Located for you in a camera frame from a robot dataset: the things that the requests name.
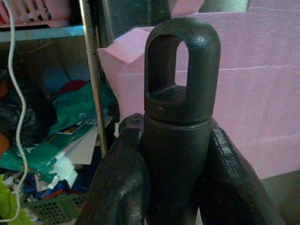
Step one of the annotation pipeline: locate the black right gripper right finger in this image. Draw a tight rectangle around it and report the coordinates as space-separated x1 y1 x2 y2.
199 118 285 225

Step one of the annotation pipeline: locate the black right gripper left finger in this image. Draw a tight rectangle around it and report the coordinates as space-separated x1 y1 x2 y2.
74 112 152 225

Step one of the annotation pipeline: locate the black broom handle with loop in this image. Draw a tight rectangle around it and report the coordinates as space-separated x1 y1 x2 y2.
143 17 221 225

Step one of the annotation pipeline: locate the teal printed bag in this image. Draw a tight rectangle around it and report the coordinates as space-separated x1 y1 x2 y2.
0 82 117 182

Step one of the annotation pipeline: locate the green perforated plastic basket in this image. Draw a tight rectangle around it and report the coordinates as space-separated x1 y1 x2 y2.
24 193 89 223

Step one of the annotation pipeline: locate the pink foam board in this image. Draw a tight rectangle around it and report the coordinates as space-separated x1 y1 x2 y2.
96 0 300 180

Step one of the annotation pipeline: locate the red cloth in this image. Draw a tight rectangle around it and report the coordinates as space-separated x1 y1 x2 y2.
58 79 91 94

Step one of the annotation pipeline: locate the metal shelf rack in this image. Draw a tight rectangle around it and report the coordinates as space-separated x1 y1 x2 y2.
0 0 113 158

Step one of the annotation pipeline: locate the bright green leaf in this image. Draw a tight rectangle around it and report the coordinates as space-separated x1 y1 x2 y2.
0 174 36 225

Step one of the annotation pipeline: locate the black plastic bag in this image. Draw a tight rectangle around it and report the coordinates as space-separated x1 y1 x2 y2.
0 78 57 146

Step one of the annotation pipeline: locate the pink plastic basket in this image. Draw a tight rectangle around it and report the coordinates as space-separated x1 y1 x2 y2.
0 0 82 29

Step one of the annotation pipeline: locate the white cord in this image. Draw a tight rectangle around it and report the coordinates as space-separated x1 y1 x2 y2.
0 0 29 222

